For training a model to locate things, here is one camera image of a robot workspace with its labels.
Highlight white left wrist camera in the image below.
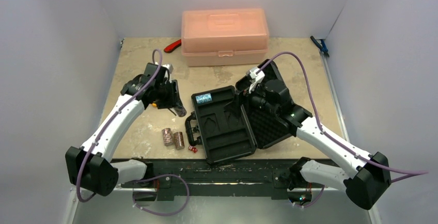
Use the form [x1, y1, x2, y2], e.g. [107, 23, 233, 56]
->
[162, 64, 174, 81]

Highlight blue handled pliers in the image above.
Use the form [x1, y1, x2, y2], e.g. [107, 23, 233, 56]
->
[310, 36, 330, 57]

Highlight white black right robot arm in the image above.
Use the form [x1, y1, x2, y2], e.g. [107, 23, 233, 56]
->
[225, 79, 391, 210]

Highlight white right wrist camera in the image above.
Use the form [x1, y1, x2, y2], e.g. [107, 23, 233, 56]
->
[246, 67, 265, 94]

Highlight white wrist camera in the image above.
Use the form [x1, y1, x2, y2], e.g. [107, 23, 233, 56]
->
[246, 67, 265, 94]
[162, 64, 174, 81]

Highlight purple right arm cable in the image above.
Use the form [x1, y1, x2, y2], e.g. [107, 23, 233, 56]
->
[256, 51, 429, 184]

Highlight red handled utility knife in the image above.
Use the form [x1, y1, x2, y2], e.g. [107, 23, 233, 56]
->
[163, 39, 182, 53]

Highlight black plastic poker case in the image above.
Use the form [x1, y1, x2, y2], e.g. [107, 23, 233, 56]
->
[185, 60, 291, 164]

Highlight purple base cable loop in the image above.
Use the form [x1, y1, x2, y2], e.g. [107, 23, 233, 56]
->
[132, 174, 190, 217]

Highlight black metal base frame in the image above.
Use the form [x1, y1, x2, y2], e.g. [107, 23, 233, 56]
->
[117, 159, 309, 201]

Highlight blue poker chip stack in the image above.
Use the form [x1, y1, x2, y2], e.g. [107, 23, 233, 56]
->
[195, 93, 212, 104]

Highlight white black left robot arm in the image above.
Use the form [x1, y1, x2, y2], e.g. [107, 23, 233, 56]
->
[65, 62, 186, 196]

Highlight translucent pink plastic toolbox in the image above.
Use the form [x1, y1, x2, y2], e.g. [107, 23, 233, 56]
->
[181, 8, 270, 67]

